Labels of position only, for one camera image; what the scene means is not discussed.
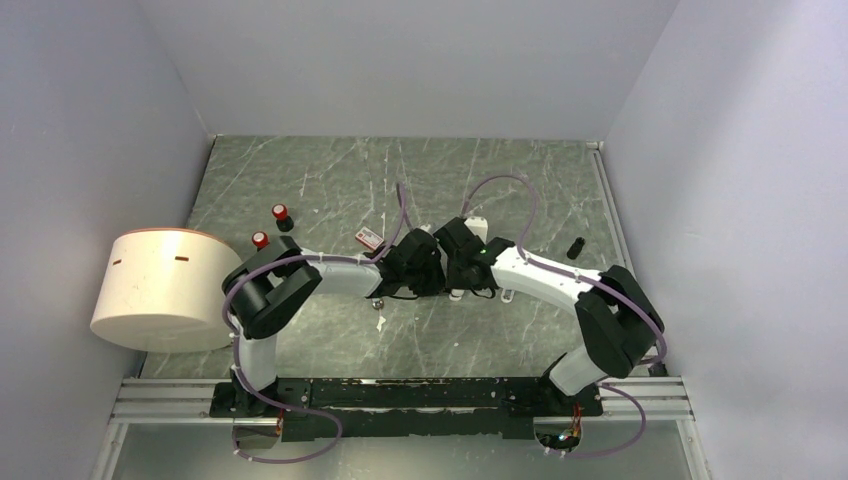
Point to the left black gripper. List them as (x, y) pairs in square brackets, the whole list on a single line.
[(437, 283)]

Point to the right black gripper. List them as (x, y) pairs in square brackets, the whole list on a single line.
[(455, 281)]

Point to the red staple box sleeve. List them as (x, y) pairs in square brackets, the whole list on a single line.
[(369, 239)]

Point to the small blue stapler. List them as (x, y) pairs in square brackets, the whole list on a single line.
[(507, 295)]

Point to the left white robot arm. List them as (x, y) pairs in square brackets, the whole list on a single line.
[(265, 293)]

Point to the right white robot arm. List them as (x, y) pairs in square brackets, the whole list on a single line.
[(617, 321)]

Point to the small black cylinder object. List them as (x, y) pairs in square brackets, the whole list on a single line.
[(576, 248)]

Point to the red stamp far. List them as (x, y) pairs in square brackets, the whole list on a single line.
[(283, 220)]

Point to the red stamp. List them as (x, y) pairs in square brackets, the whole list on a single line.
[(260, 240), (283, 220)]

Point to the red stamp near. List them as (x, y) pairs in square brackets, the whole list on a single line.
[(260, 240)]

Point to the white cylindrical container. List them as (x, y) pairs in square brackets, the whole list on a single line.
[(161, 292)]

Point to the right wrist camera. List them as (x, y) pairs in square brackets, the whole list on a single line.
[(478, 226)]

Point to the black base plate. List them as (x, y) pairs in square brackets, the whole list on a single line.
[(504, 406)]

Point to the aluminium frame rail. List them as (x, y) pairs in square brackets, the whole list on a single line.
[(194, 401)]

